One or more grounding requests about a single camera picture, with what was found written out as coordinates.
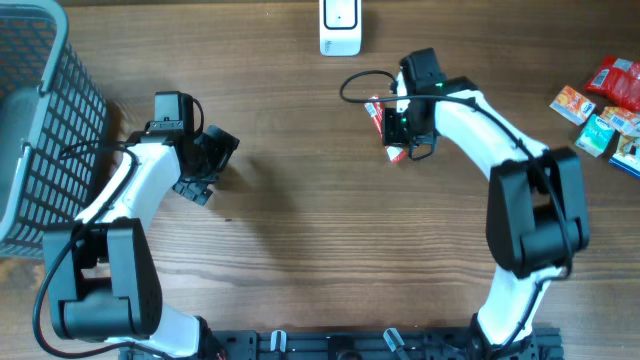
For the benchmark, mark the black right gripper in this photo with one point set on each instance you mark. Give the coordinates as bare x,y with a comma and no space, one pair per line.
392,134

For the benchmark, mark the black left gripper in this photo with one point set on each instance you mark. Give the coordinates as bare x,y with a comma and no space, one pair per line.
222,144

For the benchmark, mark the red stick sachet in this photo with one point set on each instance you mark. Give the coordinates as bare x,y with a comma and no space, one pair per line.
376,113

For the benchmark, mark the orange small box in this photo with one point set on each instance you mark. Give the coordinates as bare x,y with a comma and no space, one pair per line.
623,120
572,105

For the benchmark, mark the teal small box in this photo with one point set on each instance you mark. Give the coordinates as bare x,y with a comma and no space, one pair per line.
595,136

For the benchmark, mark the red candy bag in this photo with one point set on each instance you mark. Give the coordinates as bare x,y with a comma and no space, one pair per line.
617,79

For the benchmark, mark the white cream snack bag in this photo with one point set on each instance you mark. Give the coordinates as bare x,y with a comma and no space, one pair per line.
626,155

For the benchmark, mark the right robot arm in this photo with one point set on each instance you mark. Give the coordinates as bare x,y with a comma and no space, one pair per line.
537,217

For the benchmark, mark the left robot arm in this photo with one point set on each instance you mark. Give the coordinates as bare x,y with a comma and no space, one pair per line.
101,291

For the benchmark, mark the white barcode scanner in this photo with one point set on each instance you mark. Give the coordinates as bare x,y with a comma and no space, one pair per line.
340,27

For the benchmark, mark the grey plastic mesh basket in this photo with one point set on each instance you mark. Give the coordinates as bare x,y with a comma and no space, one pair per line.
48,101

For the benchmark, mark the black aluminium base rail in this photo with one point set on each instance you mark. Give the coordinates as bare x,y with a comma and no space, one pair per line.
430,344

